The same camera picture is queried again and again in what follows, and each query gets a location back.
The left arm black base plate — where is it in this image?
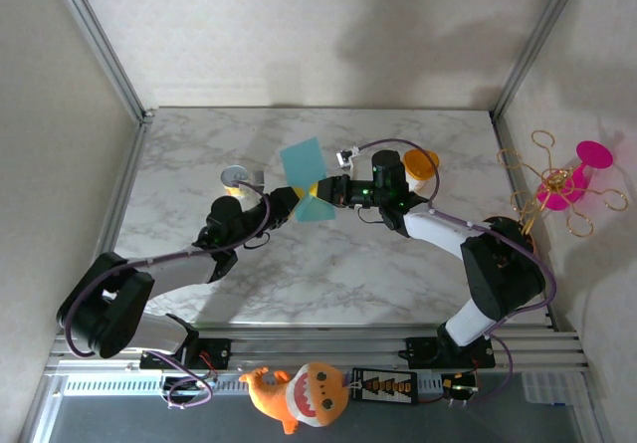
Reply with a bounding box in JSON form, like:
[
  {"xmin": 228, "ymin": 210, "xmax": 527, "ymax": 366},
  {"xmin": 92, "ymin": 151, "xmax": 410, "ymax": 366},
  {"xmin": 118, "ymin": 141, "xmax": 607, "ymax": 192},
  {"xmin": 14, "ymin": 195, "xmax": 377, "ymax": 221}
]
[{"xmin": 138, "ymin": 336, "xmax": 233, "ymax": 370}]

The aluminium frame post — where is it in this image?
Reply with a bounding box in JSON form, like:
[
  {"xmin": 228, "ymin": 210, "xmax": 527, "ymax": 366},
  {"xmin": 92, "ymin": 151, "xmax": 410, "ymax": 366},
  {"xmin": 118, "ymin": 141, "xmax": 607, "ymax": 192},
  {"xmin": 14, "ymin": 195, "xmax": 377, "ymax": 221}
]
[
  {"xmin": 490, "ymin": 0, "xmax": 588, "ymax": 120},
  {"xmin": 47, "ymin": 0, "xmax": 155, "ymax": 123}
]

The pink plastic wine glass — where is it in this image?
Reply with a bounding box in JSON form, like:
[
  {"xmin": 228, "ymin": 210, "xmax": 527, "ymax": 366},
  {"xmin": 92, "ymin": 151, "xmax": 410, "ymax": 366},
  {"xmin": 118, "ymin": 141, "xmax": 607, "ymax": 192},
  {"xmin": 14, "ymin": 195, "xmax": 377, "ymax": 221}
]
[{"xmin": 534, "ymin": 139, "xmax": 615, "ymax": 212}]

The wide aluminium frame rail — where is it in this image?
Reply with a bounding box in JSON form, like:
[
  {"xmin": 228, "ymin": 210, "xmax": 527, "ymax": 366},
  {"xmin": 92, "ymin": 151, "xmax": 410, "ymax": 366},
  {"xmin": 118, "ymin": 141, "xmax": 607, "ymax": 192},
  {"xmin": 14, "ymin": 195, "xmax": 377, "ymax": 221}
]
[{"xmin": 44, "ymin": 331, "xmax": 591, "ymax": 377}]

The orange translucent cup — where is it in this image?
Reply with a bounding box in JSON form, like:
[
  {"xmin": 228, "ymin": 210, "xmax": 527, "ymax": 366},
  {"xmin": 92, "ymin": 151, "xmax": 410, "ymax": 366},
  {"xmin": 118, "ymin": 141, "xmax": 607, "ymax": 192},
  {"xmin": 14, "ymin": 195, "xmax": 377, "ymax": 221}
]
[{"xmin": 402, "ymin": 148, "xmax": 442, "ymax": 194}]

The black yellow label plate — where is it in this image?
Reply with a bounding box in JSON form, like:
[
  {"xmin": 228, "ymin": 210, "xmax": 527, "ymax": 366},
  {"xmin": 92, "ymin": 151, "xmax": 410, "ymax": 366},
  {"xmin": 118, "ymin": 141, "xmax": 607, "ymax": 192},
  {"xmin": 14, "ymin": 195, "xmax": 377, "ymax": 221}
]
[{"xmin": 350, "ymin": 366, "xmax": 419, "ymax": 406}]

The black yellow power connector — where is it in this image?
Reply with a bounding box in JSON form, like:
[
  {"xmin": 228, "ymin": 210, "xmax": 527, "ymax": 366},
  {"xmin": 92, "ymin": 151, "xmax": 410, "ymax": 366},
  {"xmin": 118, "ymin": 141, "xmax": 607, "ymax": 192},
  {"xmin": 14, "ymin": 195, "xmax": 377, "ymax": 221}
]
[{"xmin": 440, "ymin": 372, "xmax": 480, "ymax": 395}]

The aluminium side rail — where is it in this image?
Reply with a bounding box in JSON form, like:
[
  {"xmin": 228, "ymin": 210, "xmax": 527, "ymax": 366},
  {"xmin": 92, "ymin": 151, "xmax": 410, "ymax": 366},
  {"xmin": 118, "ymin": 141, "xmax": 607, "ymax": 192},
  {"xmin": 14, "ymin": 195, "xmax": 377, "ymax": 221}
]
[
  {"xmin": 77, "ymin": 116, "xmax": 155, "ymax": 334},
  {"xmin": 490, "ymin": 113, "xmax": 571, "ymax": 333}
]

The clear plastic organizer box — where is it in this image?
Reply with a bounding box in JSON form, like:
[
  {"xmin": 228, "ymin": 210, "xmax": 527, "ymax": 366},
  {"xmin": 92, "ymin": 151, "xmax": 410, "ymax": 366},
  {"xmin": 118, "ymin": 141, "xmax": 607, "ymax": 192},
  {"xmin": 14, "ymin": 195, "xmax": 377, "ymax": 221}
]
[{"xmin": 520, "ymin": 370, "xmax": 591, "ymax": 407}]

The orange shark plush toy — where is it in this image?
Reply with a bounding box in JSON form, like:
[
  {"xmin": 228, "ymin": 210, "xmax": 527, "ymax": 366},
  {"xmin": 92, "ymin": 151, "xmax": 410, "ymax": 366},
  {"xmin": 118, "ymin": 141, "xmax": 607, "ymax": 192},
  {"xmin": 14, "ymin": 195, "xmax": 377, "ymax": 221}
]
[{"xmin": 238, "ymin": 361, "xmax": 350, "ymax": 436}]

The silver yellow tin can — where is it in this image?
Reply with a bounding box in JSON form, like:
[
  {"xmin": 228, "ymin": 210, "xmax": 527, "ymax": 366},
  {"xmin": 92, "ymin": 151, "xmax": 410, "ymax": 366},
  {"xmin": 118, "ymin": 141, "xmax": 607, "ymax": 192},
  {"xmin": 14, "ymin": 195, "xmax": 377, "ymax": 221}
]
[{"xmin": 220, "ymin": 164, "xmax": 250, "ymax": 200}]

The gold wire stand pink cup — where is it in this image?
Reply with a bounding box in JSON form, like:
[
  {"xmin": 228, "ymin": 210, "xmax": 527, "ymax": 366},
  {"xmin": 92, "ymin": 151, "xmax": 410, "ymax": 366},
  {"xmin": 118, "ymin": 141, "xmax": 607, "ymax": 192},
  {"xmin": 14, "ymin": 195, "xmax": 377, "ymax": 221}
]
[{"xmin": 485, "ymin": 128, "xmax": 629, "ymax": 258}]

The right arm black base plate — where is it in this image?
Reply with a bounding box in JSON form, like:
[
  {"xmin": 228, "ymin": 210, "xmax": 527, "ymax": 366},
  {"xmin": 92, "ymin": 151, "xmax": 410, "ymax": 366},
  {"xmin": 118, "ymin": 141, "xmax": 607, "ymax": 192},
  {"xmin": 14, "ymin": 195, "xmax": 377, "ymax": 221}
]
[{"xmin": 405, "ymin": 335, "xmax": 497, "ymax": 370}]

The grey slotted cable duct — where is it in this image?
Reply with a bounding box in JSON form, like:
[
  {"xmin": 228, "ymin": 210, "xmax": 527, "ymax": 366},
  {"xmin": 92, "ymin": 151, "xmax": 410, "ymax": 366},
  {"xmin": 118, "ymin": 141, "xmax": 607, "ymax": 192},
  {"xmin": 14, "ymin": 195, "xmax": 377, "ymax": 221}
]
[{"xmin": 62, "ymin": 373, "xmax": 250, "ymax": 397}]

